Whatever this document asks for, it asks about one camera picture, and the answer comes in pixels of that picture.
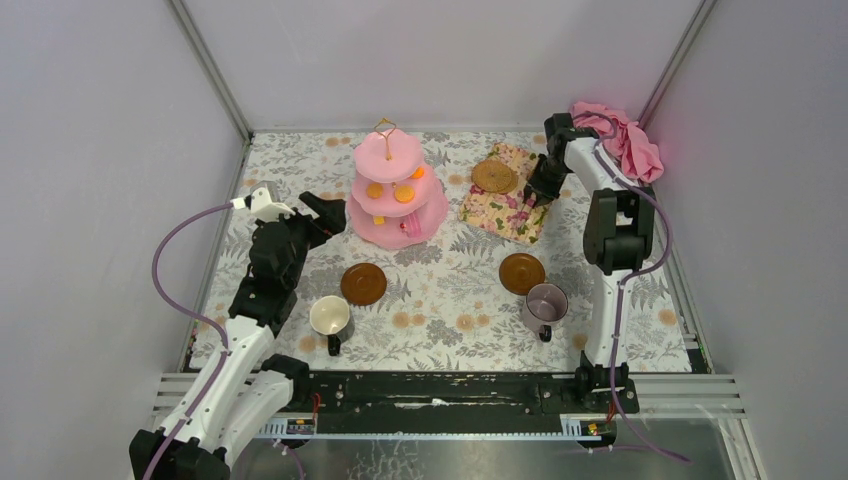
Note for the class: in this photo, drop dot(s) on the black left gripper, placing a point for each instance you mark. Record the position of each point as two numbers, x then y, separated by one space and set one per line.
313 220

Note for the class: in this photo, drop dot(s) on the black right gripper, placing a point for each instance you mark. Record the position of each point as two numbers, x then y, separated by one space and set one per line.
546 193

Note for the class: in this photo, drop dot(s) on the floral rectangular serving tray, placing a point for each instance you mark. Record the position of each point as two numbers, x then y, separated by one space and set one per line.
505 214

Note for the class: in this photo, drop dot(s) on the round orange cookie toy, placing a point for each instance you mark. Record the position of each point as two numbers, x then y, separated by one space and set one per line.
374 190

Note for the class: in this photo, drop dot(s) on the small orange cookie toy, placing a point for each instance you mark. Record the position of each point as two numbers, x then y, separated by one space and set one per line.
404 194

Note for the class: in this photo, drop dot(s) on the pink cake slice toy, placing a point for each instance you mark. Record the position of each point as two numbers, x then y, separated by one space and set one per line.
410 227

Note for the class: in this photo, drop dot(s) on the orange star cookie toy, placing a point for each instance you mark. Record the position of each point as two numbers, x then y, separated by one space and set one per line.
418 173

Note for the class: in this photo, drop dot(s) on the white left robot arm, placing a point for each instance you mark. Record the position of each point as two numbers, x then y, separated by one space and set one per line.
238 390

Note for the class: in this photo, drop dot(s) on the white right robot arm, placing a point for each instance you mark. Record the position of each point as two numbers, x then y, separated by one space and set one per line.
617 240

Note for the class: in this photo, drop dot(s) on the round woven brown coaster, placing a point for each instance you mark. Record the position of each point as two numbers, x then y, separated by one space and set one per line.
494 177

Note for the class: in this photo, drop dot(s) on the pink three-tier cake stand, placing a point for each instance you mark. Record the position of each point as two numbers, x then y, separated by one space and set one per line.
389 156

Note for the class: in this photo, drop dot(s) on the brown saucer left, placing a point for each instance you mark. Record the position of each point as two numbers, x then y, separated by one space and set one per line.
363 284

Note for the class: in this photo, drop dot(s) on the brown saucer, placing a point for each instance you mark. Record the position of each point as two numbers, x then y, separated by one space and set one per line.
520 272
363 284

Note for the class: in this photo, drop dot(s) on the brown saucer right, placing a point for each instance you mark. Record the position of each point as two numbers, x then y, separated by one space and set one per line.
520 272

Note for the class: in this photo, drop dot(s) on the crumpled pink cloth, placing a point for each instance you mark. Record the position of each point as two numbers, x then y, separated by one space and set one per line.
638 158

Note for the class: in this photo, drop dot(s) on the floral tablecloth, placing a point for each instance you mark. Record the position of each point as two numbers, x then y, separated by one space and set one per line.
444 307

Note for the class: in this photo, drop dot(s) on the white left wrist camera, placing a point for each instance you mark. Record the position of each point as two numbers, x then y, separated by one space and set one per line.
263 205

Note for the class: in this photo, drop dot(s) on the cream mug black handle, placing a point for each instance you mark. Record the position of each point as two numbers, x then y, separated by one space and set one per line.
331 317

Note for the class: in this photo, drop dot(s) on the mauve mug black handle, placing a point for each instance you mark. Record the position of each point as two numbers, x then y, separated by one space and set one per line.
544 307

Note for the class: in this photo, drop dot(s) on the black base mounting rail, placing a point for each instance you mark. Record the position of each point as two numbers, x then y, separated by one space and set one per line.
441 405

